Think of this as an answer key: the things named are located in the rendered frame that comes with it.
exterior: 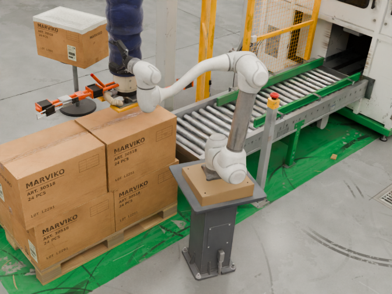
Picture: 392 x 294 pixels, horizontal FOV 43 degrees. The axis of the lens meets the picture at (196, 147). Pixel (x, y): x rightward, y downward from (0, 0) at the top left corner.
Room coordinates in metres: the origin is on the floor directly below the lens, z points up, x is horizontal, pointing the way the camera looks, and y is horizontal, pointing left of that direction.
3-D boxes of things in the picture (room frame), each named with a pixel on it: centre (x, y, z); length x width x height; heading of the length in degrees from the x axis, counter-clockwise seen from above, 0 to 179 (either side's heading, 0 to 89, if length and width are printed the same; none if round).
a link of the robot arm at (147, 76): (2.45, 0.28, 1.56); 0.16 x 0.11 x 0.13; 44
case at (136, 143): (3.03, 0.50, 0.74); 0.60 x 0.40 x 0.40; 135
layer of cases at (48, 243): (3.07, 0.90, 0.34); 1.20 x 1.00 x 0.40; 134
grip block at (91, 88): (2.86, 0.68, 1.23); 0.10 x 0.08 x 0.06; 45
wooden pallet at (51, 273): (3.07, 0.90, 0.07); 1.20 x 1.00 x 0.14; 134
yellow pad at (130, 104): (2.97, 0.43, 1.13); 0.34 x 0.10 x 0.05; 135
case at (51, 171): (2.61, 0.94, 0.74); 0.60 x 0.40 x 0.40; 135
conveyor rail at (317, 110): (3.91, -0.87, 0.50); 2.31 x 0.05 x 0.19; 134
